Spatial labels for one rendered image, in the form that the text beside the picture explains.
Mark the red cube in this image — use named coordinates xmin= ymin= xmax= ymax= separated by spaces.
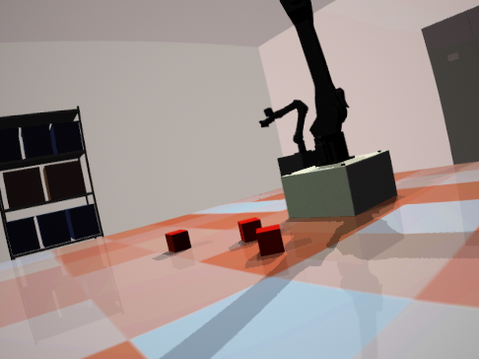
xmin=165 ymin=230 xmax=191 ymax=252
xmin=256 ymin=224 xmax=285 ymax=256
xmin=238 ymin=218 xmax=262 ymax=243

